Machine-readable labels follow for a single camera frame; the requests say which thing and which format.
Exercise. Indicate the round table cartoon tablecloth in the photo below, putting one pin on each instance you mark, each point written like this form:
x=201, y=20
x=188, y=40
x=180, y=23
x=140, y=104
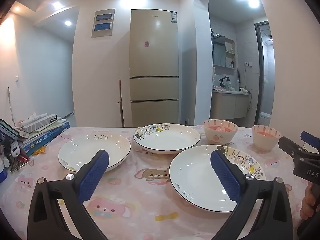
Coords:
x=140, y=192

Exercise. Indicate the mirror cabinet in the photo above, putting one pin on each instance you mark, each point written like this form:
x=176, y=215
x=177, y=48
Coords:
x=222, y=50

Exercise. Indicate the white wall socket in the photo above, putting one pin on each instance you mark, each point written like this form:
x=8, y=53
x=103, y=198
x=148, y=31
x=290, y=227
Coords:
x=248, y=64

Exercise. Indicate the blue patterned pouch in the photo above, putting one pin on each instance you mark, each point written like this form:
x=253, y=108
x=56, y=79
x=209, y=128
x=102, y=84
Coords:
x=8, y=128

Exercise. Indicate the wide pink strawberry bowl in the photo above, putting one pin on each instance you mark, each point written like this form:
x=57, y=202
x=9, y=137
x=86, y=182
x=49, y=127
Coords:
x=220, y=136

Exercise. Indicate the red stapler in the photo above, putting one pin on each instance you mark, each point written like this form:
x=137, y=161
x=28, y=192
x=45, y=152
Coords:
x=23, y=158

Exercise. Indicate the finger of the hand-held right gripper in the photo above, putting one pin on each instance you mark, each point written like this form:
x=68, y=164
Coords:
x=308, y=138
x=287, y=145

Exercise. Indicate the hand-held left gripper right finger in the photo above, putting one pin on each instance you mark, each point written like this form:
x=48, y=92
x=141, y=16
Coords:
x=225, y=177

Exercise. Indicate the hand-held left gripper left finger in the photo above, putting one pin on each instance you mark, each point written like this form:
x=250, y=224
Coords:
x=93, y=177

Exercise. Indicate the beige vanity cabinet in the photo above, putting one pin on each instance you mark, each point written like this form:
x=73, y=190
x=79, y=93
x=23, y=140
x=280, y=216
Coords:
x=225, y=105

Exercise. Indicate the white cartoon print plate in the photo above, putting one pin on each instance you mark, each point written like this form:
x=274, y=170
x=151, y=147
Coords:
x=195, y=177
x=170, y=140

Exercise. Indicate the beige refrigerator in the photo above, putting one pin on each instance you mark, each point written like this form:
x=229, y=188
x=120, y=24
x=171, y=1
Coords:
x=153, y=55

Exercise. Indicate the light green booklet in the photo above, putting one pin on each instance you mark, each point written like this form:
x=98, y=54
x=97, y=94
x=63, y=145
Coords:
x=53, y=127

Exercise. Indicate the pink fridge sticker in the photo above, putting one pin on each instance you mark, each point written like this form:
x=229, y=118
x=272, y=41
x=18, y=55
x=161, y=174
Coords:
x=146, y=43

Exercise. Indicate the white bottle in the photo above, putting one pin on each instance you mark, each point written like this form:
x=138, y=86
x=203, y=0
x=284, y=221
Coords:
x=228, y=83

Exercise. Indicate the white hair dryer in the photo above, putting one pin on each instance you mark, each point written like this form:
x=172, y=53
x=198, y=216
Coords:
x=243, y=90

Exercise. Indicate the yellow packet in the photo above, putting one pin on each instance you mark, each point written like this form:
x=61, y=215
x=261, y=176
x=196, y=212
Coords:
x=40, y=150

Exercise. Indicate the person's right hand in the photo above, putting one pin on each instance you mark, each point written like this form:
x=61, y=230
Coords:
x=311, y=201

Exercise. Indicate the blue book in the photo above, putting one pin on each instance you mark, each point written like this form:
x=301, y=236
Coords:
x=40, y=142

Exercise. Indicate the black hanging hair tool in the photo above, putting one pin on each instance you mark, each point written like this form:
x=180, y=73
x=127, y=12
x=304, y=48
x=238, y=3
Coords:
x=238, y=76

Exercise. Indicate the white plate with black lettering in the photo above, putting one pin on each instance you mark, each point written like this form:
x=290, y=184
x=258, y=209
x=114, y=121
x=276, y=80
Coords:
x=82, y=147

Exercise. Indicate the grey wall panel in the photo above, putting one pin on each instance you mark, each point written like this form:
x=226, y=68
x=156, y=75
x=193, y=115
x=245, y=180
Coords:
x=103, y=22

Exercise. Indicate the white fridge label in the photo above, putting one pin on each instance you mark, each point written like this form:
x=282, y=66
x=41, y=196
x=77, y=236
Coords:
x=174, y=17

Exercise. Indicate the white plush figure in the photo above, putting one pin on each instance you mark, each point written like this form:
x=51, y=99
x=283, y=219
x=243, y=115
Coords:
x=213, y=75

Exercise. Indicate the wooden stick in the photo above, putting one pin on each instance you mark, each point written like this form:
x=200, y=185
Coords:
x=120, y=100

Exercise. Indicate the black faucet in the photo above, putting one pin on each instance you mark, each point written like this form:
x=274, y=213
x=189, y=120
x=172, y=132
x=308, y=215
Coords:
x=222, y=81

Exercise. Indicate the small pink strawberry bowl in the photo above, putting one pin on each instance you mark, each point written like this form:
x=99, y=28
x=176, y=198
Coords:
x=265, y=142

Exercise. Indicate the grey tissue box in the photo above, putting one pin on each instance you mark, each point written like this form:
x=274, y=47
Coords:
x=37, y=123

